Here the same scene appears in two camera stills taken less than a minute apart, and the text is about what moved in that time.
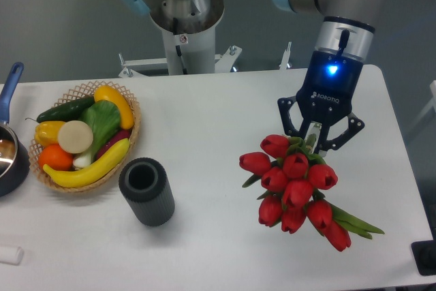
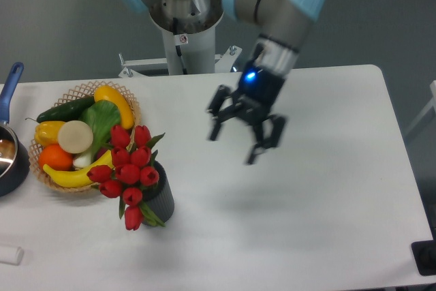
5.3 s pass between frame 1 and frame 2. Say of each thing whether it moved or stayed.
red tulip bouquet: moved
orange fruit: stayed
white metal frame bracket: stayed
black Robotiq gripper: moved
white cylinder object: stayed
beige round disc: stayed
